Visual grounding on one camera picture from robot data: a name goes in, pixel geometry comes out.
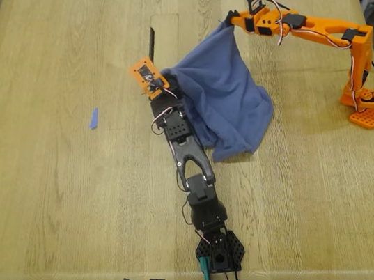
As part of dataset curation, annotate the teal table clamp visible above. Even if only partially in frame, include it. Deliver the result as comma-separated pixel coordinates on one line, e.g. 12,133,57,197
197,255,214,280

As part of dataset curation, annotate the short blue tape piece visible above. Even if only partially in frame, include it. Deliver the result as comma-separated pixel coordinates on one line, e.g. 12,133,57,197
86,107,102,131

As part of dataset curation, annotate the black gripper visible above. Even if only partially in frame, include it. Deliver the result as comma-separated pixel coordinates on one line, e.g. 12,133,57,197
145,71,190,129

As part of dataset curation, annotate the wooden cable hatch lid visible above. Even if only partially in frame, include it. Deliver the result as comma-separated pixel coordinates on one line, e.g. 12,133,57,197
142,11,187,71

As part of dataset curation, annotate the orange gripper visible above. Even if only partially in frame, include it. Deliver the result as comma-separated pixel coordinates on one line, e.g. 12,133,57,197
222,2,287,43

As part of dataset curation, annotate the blue printed T-shirt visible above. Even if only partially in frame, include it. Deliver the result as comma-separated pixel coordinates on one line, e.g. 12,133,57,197
155,15,281,169

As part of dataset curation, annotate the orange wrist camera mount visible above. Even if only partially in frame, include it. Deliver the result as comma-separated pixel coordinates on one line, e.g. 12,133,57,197
126,53,172,104

